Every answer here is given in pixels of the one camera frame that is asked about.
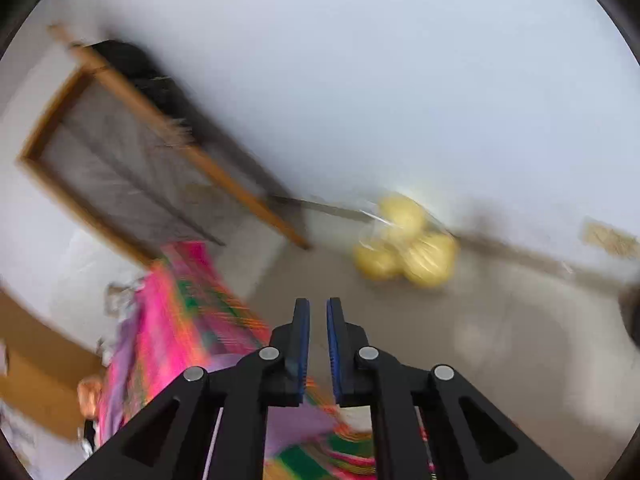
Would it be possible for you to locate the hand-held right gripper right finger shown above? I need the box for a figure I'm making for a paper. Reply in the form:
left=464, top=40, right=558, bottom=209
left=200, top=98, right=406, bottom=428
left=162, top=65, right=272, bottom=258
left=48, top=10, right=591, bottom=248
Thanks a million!
left=326, top=297, right=576, bottom=480

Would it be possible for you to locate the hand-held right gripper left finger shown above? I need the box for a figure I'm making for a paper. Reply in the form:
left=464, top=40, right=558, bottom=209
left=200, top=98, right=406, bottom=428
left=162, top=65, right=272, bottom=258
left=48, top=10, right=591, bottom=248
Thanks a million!
left=65, top=297, right=311, bottom=480

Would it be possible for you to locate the purple fleece sweater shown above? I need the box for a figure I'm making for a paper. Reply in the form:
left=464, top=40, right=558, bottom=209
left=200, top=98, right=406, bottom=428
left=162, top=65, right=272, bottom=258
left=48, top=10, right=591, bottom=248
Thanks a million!
left=107, top=305, right=343, bottom=463

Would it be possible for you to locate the bag of yellow fruit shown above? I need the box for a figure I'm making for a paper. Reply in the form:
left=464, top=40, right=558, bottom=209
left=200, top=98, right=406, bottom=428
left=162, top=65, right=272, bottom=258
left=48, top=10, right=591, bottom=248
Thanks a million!
left=351, top=192, right=460, bottom=289

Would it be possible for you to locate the pink plaid blanket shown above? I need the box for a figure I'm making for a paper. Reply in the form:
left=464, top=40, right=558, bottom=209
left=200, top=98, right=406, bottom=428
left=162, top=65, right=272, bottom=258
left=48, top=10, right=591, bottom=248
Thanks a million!
left=97, top=240, right=431, bottom=480

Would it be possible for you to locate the wooden door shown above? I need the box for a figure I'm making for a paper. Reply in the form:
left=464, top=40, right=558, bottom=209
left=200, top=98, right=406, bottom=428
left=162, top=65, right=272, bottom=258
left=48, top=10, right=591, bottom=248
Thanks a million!
left=47, top=24, right=312, bottom=251

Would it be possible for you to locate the straw broom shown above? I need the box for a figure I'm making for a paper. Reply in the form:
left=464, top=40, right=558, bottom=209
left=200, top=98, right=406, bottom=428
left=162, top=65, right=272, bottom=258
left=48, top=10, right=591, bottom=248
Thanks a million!
left=581, top=217, right=640, bottom=259

